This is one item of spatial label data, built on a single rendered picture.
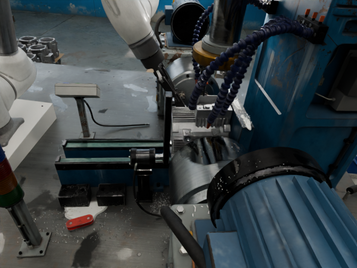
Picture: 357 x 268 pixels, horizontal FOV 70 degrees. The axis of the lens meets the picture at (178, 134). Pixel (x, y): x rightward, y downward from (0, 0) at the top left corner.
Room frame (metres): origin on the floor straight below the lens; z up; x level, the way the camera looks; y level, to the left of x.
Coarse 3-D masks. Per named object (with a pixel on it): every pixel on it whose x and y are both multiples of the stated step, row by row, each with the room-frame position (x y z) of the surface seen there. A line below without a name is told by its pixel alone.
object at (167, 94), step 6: (168, 96) 0.61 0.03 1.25; (168, 102) 0.61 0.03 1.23; (168, 108) 0.61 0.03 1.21; (168, 114) 0.61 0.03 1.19; (168, 120) 0.61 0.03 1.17; (168, 126) 0.61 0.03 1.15; (168, 132) 0.61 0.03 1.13; (168, 138) 0.61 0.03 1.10; (168, 144) 0.61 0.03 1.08; (168, 150) 0.61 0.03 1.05; (162, 156) 0.61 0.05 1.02; (168, 156) 0.61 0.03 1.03; (168, 162) 0.61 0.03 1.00
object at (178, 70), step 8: (176, 64) 1.08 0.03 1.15; (184, 64) 1.06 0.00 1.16; (168, 72) 1.07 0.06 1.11; (176, 72) 1.01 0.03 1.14; (184, 72) 0.98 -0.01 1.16; (192, 72) 0.98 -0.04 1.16; (200, 72) 0.99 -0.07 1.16; (176, 80) 0.97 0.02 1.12; (184, 80) 0.97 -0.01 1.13; (192, 80) 0.98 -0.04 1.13; (208, 80) 0.99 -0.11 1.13; (184, 88) 0.97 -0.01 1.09; (192, 88) 0.98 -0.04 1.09; (208, 88) 0.99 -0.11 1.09; (216, 88) 1.00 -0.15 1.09; (184, 96) 0.95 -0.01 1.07
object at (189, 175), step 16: (192, 144) 0.54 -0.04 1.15; (208, 144) 0.53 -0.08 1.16; (224, 144) 0.53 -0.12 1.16; (240, 144) 0.56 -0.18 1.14; (176, 160) 0.52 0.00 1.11; (192, 160) 0.48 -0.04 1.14; (208, 160) 0.47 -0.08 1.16; (224, 160) 0.47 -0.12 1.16; (176, 176) 0.46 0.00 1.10; (192, 176) 0.43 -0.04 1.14; (208, 176) 0.41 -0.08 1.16; (176, 192) 0.41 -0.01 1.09; (192, 192) 0.39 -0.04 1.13
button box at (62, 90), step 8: (56, 88) 0.93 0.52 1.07; (64, 88) 0.93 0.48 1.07; (72, 88) 0.94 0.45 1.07; (80, 88) 0.94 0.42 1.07; (88, 88) 0.94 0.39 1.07; (96, 88) 0.95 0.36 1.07; (64, 96) 0.94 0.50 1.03; (72, 96) 0.94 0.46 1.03; (80, 96) 0.94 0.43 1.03; (88, 96) 0.94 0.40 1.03; (96, 96) 0.95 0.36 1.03
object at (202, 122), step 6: (204, 96) 0.82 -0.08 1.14; (210, 96) 0.82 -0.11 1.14; (216, 96) 0.83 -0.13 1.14; (198, 102) 0.80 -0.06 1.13; (204, 102) 0.82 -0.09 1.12; (210, 102) 0.83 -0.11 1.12; (198, 108) 0.73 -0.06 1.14; (204, 108) 0.77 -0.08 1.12; (210, 108) 0.77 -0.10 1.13; (228, 108) 0.75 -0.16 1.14; (198, 114) 0.72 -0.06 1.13; (204, 114) 0.72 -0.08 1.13; (228, 114) 0.74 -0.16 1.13; (198, 120) 0.72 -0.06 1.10; (204, 120) 0.73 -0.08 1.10; (216, 120) 0.73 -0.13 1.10; (222, 120) 0.73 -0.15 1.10; (228, 120) 0.74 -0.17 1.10; (198, 126) 0.72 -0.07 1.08; (204, 126) 0.72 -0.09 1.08; (210, 126) 0.73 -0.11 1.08; (216, 126) 0.73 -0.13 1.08; (222, 126) 0.73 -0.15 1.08
